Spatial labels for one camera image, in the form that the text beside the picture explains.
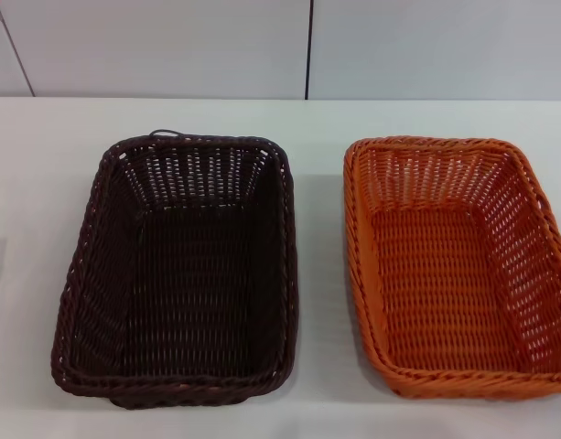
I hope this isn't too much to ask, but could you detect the dark brown wicker basket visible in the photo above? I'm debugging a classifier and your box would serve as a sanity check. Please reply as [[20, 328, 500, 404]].
[[50, 129, 296, 411]]

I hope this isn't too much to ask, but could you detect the orange wicker basket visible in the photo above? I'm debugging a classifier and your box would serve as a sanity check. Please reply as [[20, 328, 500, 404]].
[[342, 134, 561, 400]]

